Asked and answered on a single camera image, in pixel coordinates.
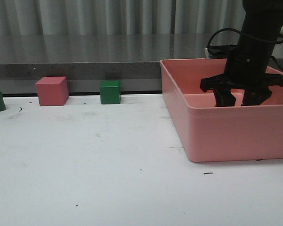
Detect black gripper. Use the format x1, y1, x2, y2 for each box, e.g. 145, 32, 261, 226
200, 48, 283, 107

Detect pink cube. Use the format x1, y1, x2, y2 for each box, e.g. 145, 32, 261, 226
35, 76, 69, 106

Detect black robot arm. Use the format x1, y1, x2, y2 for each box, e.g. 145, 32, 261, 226
200, 0, 283, 107

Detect green cube right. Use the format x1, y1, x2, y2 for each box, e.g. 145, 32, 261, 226
100, 80, 121, 105

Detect pink plastic bin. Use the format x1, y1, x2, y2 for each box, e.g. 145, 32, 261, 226
160, 59, 283, 162

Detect grey stone counter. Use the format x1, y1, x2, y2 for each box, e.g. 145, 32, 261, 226
0, 32, 283, 95

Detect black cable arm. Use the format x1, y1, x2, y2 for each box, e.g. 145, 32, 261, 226
206, 27, 283, 54

